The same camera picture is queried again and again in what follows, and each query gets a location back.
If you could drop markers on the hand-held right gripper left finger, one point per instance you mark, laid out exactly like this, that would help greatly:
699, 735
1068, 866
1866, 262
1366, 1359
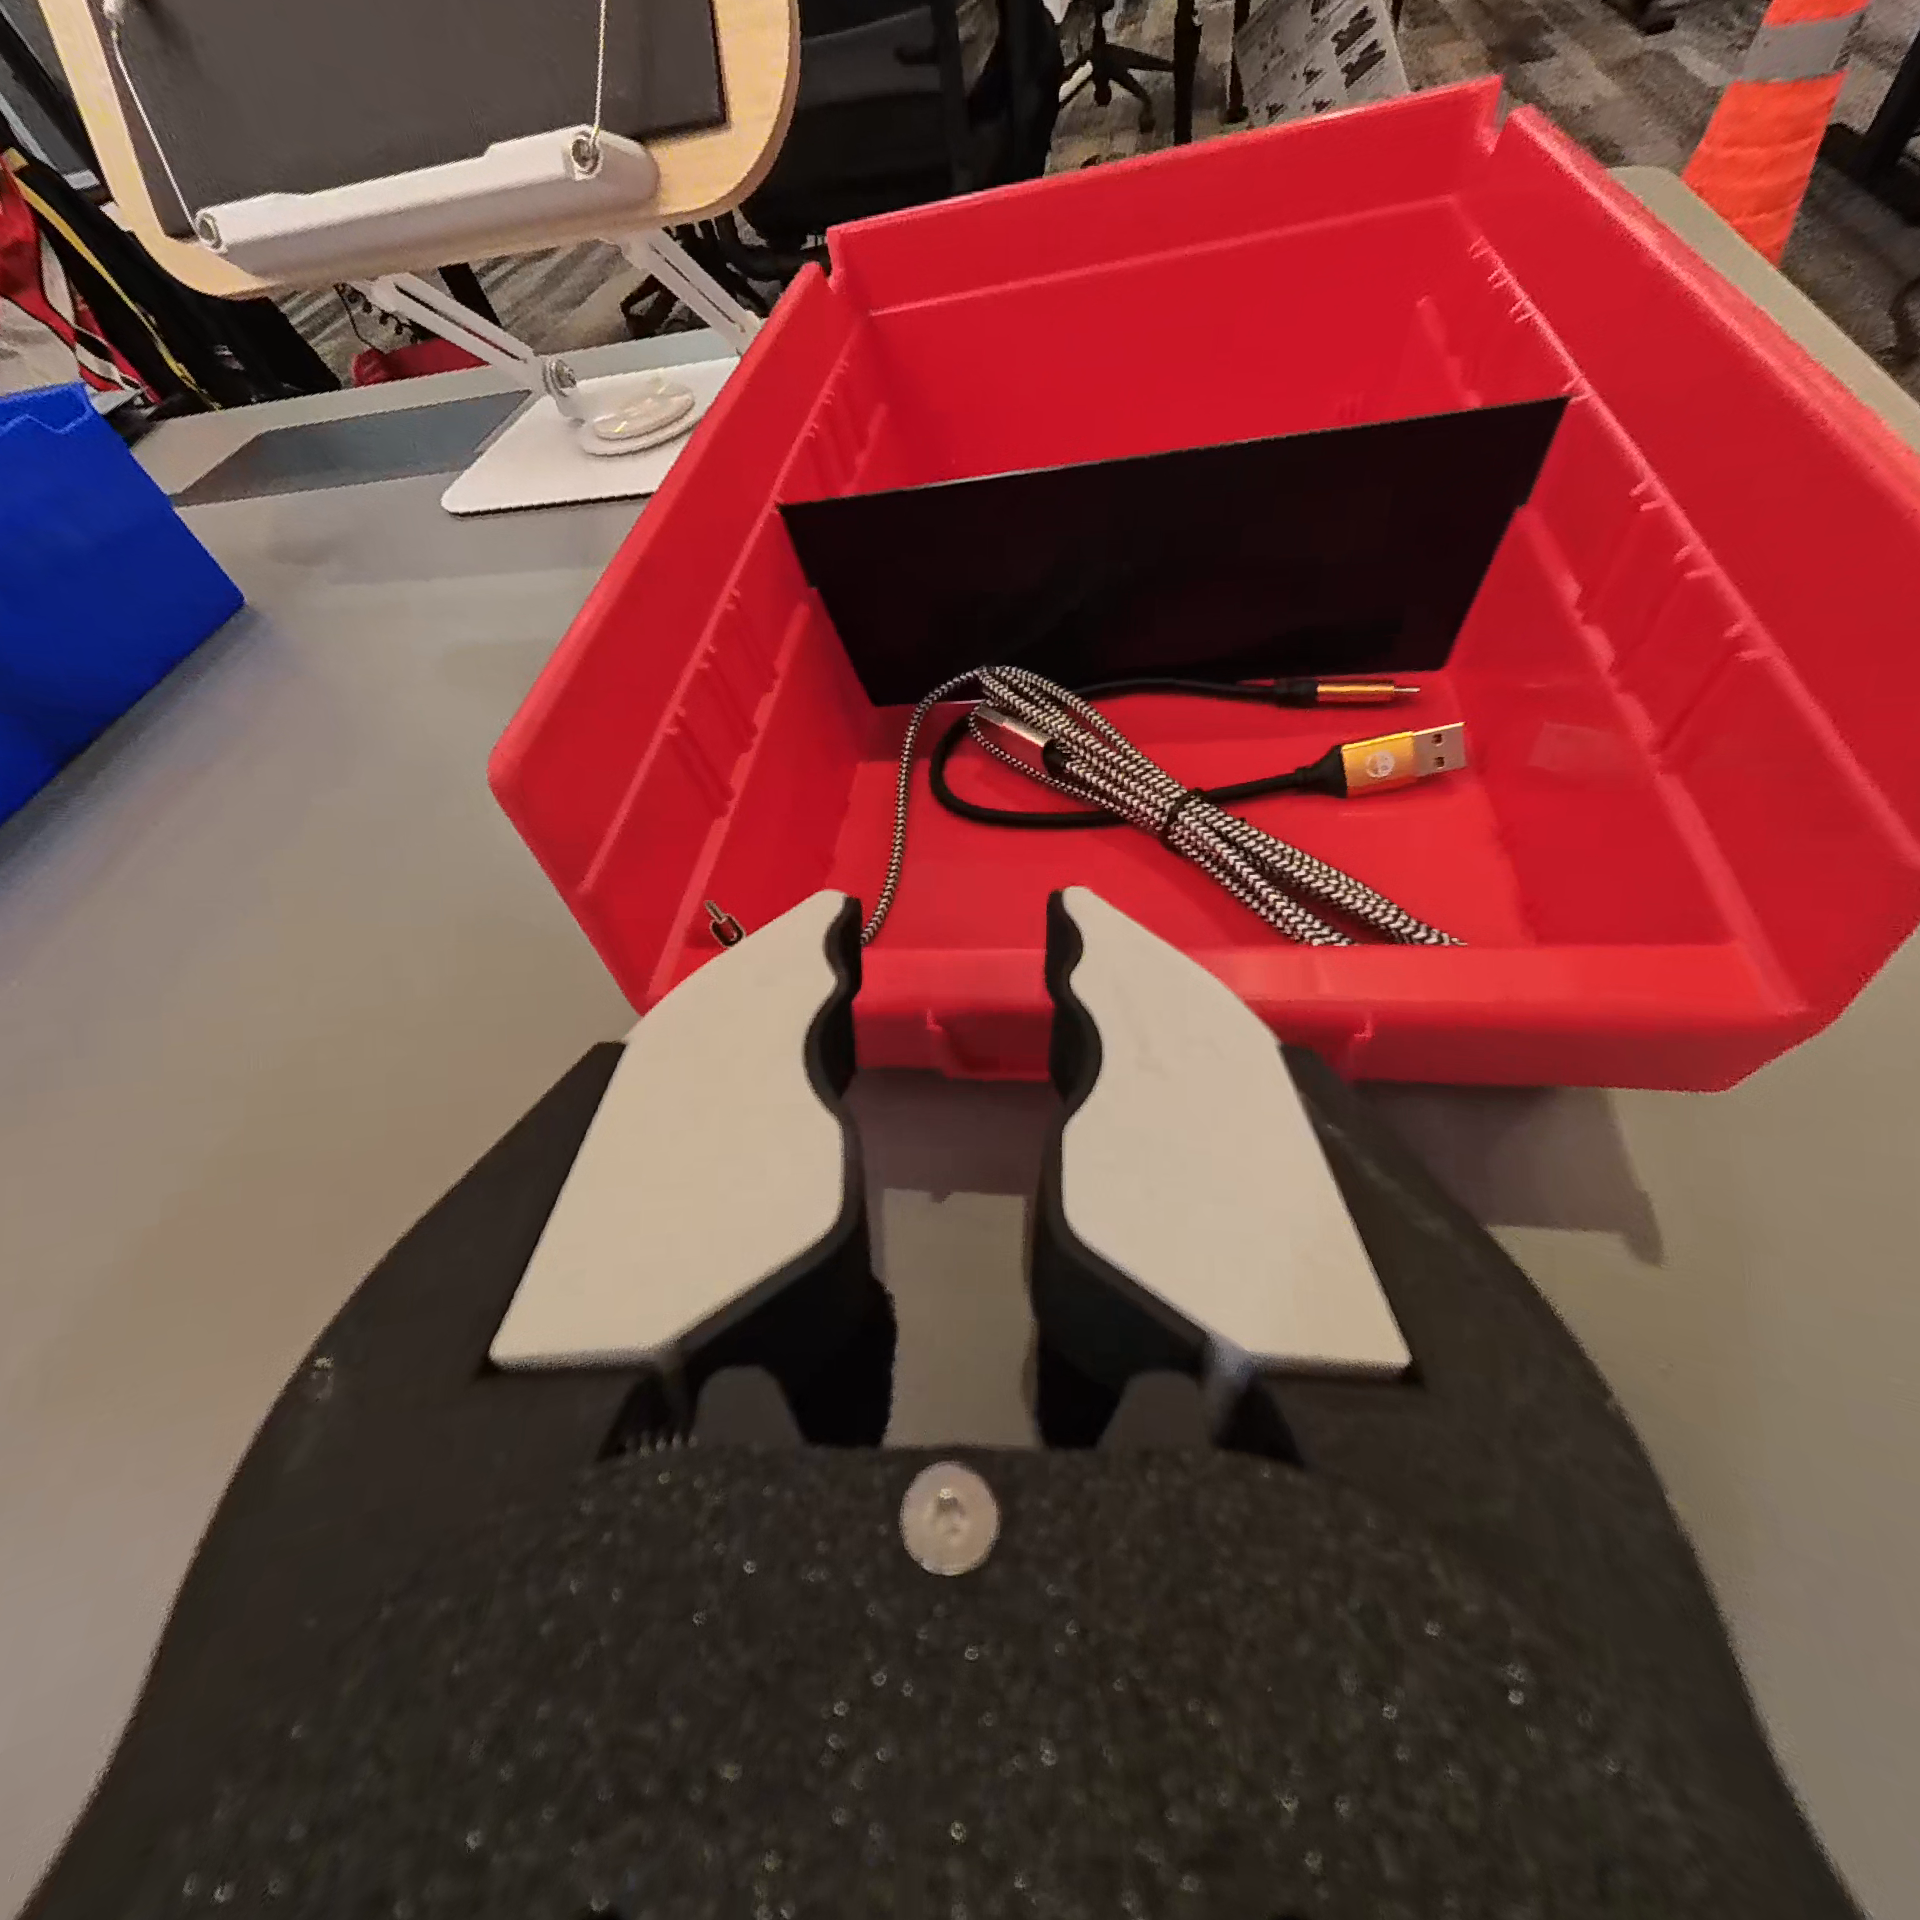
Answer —
677, 1202

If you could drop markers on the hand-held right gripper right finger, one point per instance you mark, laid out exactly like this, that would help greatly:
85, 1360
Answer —
1226, 1202

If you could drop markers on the red plastic bin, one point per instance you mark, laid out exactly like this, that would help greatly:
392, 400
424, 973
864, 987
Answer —
692, 722

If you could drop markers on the blue plastic bin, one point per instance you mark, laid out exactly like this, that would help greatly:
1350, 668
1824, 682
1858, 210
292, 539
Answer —
90, 586

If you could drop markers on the grey desk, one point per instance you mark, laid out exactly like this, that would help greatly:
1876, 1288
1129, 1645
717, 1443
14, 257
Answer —
302, 901

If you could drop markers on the black divider in red bin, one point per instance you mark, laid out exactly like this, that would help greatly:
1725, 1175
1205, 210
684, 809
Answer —
1202, 557

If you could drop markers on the orange traffic cone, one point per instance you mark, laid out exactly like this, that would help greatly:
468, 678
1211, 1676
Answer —
1776, 120

